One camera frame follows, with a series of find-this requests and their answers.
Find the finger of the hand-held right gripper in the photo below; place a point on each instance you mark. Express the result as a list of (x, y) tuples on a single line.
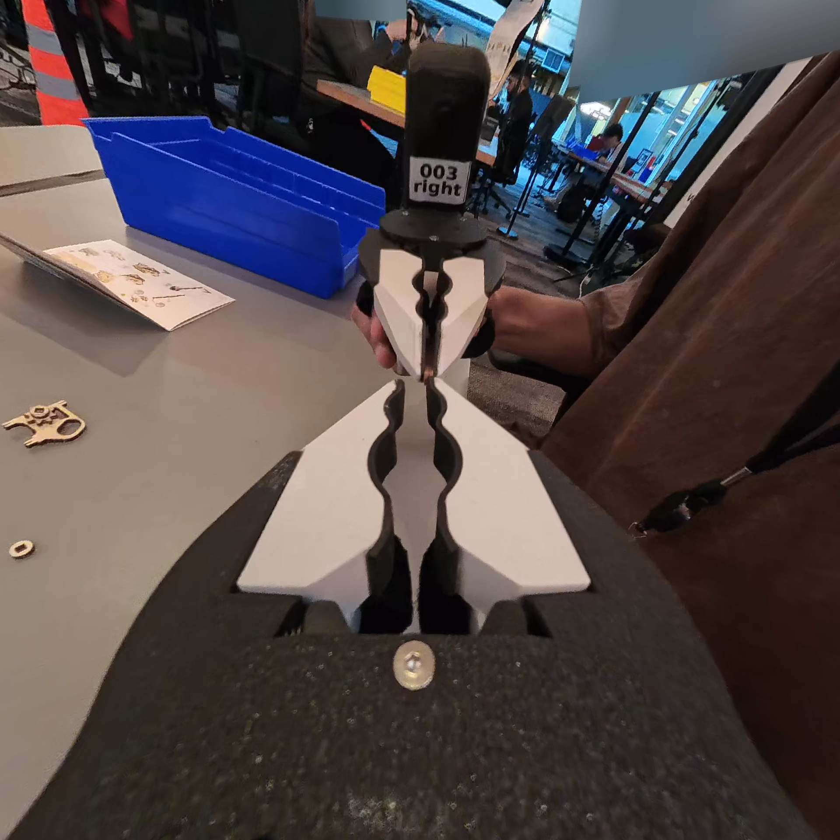
[(397, 295), (463, 302)]

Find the small wooden washer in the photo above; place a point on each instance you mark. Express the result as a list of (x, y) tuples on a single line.
[(14, 550)]

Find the wooden gear assembly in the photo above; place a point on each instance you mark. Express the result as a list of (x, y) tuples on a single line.
[(46, 423)]

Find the person's right hand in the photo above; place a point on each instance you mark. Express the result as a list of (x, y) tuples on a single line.
[(518, 325)]

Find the orange traffic cone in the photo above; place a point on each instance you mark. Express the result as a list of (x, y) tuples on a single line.
[(56, 85)]

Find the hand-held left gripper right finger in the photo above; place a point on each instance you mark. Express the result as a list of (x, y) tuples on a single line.
[(512, 512)]

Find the long wooden table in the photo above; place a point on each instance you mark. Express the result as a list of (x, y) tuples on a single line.
[(348, 95)]

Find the white banner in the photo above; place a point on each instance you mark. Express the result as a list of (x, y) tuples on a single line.
[(508, 39)]

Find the yellow box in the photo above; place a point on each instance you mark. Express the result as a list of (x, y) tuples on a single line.
[(387, 88)]

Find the folded instruction leaflet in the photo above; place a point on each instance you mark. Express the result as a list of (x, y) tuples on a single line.
[(164, 295)]

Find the person's right forearm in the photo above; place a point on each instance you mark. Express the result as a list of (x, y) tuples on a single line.
[(568, 334)]

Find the small wooden model part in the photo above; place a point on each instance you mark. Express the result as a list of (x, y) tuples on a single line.
[(428, 341)]

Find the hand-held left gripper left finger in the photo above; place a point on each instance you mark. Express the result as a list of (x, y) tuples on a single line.
[(315, 512)]

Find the blue plastic bin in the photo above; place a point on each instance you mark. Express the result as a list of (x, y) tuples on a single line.
[(229, 197)]

